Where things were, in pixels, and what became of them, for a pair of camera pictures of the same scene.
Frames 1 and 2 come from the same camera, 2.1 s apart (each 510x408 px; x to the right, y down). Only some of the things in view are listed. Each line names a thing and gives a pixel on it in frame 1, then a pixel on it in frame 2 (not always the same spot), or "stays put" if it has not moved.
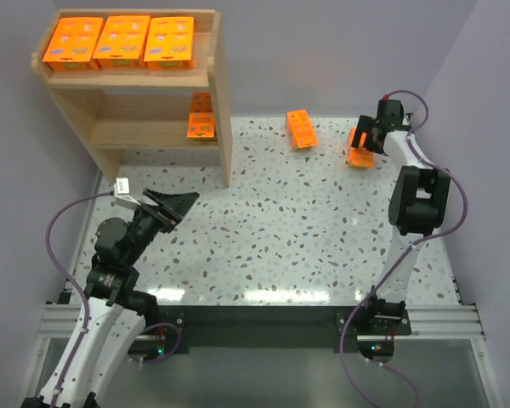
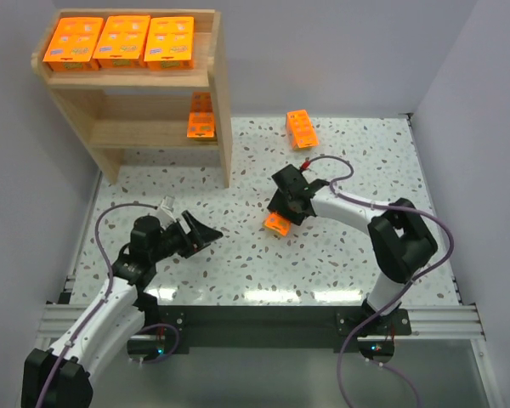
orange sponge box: x=170 y=44 stays put
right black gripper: x=374 y=128 -> x=286 y=208
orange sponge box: x=121 y=42 stays put
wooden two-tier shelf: x=117 y=109 stays put
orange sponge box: x=201 y=121 stays put
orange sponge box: x=301 y=128 stays put
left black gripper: x=160 y=211 -> x=188 y=236
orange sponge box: x=359 y=157 -> x=276 y=223
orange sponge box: x=74 y=46 stays put
